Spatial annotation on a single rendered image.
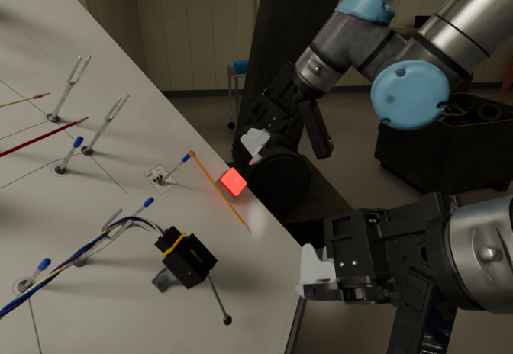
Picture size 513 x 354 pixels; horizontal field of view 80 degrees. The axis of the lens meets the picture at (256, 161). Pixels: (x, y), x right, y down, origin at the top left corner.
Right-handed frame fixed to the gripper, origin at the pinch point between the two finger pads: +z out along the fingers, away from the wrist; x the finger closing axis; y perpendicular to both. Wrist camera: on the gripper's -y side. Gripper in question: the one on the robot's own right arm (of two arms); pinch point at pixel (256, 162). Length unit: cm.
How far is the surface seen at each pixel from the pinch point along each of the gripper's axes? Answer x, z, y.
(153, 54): -399, 224, 245
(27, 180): 30.1, 6.7, 22.6
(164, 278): 26.7, 9.7, -0.5
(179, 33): -420, 172, 229
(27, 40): 12.8, 2.8, 44.7
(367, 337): -54, 71, -97
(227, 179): 2.1, 6.8, 2.2
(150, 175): 14.0, 8.3, 13.4
